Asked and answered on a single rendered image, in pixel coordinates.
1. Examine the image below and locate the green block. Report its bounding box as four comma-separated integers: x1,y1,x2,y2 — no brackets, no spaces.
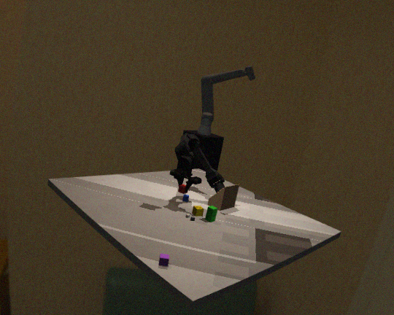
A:
205,213,216,222
207,206,218,216

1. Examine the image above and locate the red block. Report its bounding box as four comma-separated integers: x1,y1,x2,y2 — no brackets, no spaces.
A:
178,184,188,194

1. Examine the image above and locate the small purple block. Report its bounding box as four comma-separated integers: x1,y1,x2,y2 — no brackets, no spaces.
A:
159,254,169,267

